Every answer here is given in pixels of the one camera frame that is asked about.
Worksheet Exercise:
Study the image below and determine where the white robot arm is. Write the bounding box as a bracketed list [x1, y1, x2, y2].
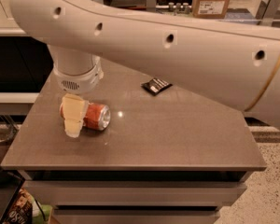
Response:
[9, 0, 280, 130]

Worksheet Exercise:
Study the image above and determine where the chip bag snack package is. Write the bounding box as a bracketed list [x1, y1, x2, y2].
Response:
[2, 189, 33, 224]

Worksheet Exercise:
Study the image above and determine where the red coke can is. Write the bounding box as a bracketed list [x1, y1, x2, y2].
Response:
[60, 103, 111, 131]

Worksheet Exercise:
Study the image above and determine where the black snack bar wrapper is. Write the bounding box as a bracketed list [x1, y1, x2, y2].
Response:
[141, 77, 172, 95]

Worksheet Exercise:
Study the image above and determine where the middle metal glass bracket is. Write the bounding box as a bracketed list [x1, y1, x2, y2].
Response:
[146, 0, 156, 11]

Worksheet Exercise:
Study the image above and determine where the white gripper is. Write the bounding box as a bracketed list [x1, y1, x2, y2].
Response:
[53, 56, 104, 138]

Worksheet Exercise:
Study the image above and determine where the cardboard box with label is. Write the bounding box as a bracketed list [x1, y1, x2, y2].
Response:
[191, 0, 230, 19]

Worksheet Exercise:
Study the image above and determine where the grey table drawer cabinet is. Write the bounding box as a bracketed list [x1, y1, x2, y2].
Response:
[24, 180, 246, 224]

